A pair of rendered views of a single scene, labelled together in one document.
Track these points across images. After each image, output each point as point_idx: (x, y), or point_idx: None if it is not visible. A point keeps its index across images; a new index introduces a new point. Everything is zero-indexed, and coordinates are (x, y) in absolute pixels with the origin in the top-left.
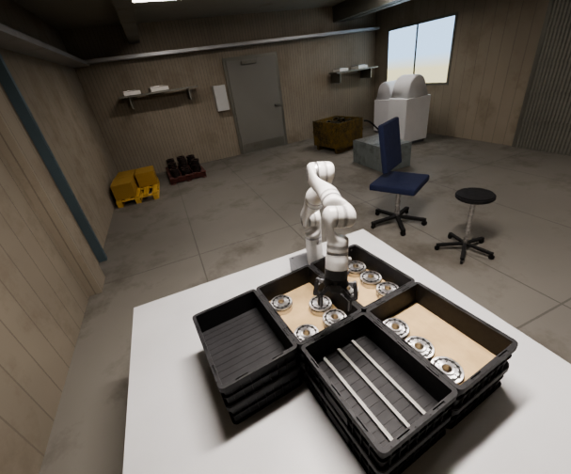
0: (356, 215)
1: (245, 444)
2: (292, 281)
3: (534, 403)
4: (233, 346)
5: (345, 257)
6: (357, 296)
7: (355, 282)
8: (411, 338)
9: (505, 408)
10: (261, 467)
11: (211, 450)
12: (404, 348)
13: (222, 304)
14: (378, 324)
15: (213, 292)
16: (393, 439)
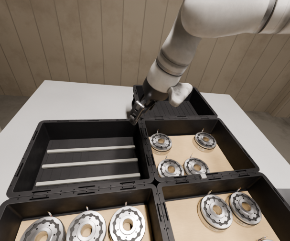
0: (192, 4)
1: (120, 116)
2: (234, 154)
3: None
4: (171, 109)
5: (155, 65)
6: (132, 118)
7: (138, 101)
8: (102, 233)
9: None
10: (105, 118)
11: (125, 106)
12: (83, 185)
13: (202, 98)
14: (126, 183)
15: (242, 127)
16: (39, 129)
